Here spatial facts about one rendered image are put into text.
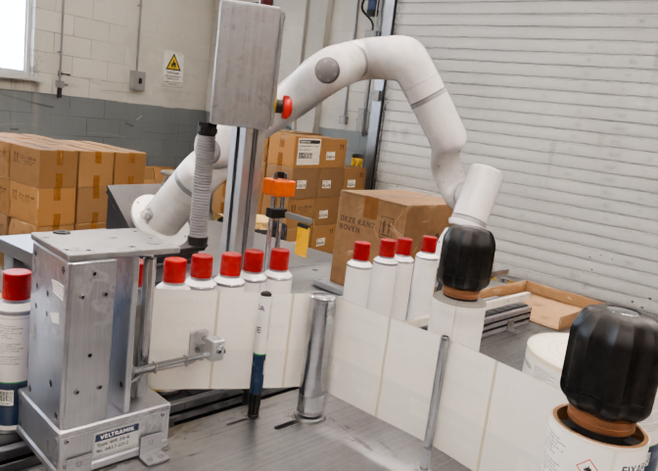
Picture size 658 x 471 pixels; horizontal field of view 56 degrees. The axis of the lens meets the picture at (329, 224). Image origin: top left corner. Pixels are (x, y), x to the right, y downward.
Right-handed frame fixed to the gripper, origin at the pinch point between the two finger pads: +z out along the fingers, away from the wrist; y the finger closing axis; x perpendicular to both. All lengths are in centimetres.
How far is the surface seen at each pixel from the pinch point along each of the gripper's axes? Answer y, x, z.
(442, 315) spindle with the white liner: 28, -43, 6
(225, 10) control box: -4, -79, -26
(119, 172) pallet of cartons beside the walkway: -337, 89, -12
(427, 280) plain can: 2.0, -10.9, -0.9
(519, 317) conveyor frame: 5.4, 31.2, -1.9
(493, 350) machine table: 11.5, 10.9, 8.3
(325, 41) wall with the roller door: -410, 283, -225
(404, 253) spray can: 1.1, -21.0, -4.2
